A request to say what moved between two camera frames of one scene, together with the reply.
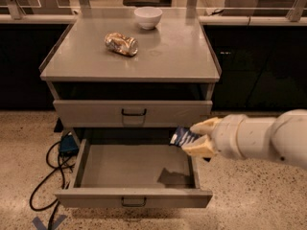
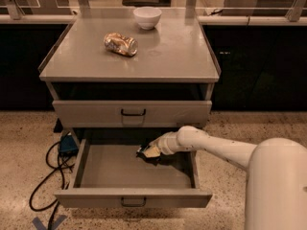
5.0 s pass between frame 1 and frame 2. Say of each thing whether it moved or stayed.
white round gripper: moved
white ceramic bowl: stayed
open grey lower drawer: stayed
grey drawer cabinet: stayed
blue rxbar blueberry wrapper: moved
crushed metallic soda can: stayed
